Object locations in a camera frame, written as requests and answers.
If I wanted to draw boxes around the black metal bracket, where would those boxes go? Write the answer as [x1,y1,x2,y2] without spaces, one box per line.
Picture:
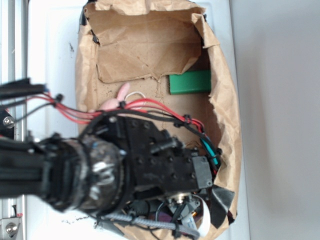
[0,106,16,139]

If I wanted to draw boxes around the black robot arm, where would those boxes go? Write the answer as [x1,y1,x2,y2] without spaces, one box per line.
[0,79,221,224]

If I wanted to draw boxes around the red and black wires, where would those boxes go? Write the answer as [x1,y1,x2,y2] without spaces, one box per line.
[14,84,223,176]

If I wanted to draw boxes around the brown paper bag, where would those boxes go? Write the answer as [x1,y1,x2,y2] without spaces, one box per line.
[75,0,242,240]

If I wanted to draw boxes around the pink plush bunny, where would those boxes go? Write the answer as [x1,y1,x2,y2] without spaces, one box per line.
[88,83,146,113]

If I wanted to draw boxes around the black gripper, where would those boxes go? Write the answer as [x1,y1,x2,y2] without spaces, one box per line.
[82,113,214,216]

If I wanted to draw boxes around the grey braided cable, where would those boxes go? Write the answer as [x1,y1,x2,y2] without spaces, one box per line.
[103,212,201,238]

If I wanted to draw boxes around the aluminium frame rail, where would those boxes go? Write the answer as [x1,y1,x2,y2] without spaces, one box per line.
[0,0,28,240]

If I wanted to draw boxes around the silver corner bracket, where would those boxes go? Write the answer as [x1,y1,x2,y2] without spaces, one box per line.
[0,217,21,240]

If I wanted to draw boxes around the green rectangular block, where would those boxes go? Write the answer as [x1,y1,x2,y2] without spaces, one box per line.
[169,70,211,95]

